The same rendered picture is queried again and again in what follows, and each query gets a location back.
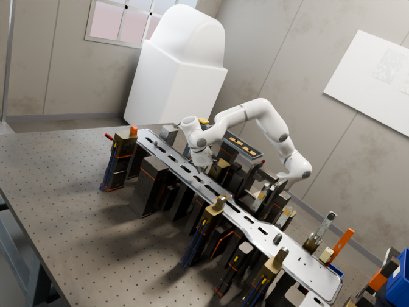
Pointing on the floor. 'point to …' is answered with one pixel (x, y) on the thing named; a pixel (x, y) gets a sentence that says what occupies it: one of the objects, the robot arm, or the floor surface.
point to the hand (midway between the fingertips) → (207, 170)
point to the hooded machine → (178, 69)
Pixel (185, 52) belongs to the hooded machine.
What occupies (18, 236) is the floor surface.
